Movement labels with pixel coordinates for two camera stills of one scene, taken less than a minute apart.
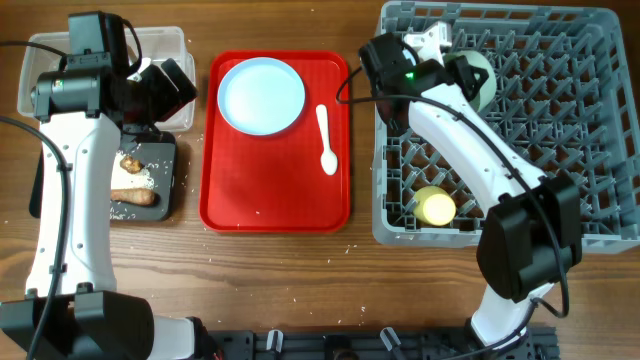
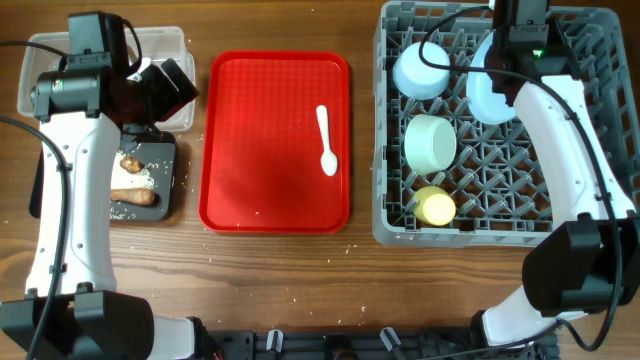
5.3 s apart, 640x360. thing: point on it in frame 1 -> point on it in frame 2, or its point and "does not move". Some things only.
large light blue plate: (261, 96) -> (489, 106)
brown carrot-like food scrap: (134, 196) does not move
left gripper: (171, 99) does not move
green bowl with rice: (486, 94) -> (429, 144)
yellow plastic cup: (433, 205) does not move
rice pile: (122, 179) does not move
